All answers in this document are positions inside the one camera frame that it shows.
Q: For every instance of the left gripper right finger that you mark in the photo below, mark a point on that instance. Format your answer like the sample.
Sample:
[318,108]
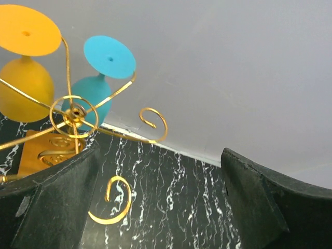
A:
[273,210]

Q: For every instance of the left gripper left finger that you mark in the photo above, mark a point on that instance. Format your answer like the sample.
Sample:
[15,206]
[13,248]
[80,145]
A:
[49,209]

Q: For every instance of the orange wooden rack base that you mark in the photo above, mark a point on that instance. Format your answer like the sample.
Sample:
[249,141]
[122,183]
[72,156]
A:
[44,152]

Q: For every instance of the orange wine glass left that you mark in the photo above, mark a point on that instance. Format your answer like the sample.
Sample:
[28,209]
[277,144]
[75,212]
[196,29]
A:
[28,33]

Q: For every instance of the teal wine glass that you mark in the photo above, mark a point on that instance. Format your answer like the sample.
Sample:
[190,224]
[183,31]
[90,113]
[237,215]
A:
[110,58]

